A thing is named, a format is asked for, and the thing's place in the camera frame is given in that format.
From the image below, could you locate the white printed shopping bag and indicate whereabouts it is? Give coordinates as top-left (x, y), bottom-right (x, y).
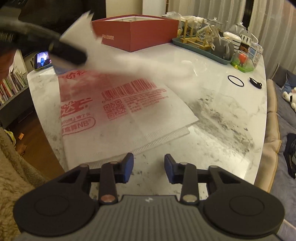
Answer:
top-left (54, 13), bottom-right (198, 168)

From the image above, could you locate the smartphone in green case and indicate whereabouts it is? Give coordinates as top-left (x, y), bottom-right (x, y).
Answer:
top-left (33, 51), bottom-right (52, 71)

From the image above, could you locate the red cardboard box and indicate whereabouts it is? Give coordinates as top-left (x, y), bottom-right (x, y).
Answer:
top-left (92, 15), bottom-right (179, 52)

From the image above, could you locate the small black clip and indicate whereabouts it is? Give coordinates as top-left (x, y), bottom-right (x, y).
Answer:
top-left (249, 77), bottom-right (262, 89)

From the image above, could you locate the wooden drying rack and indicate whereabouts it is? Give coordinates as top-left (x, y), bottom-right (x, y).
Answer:
top-left (181, 20), bottom-right (219, 51)

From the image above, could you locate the teal dish tray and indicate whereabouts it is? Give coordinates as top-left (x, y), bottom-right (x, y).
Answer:
top-left (172, 38), bottom-right (232, 65)

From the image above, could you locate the green toy with orange figure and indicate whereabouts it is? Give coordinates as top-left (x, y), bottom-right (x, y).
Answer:
top-left (230, 50), bottom-right (254, 73)

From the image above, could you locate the white plush dog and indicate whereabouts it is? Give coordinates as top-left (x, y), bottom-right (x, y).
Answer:
top-left (282, 87), bottom-right (296, 112)

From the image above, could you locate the grey glass pitcher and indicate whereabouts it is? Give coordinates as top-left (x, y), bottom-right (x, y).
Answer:
top-left (211, 38), bottom-right (234, 61)

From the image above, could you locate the milk carton with straw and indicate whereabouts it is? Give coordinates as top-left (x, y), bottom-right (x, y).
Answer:
top-left (248, 42), bottom-right (263, 68)

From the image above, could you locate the black rubber ring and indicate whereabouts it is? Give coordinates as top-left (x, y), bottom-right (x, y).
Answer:
top-left (227, 75), bottom-right (245, 88)

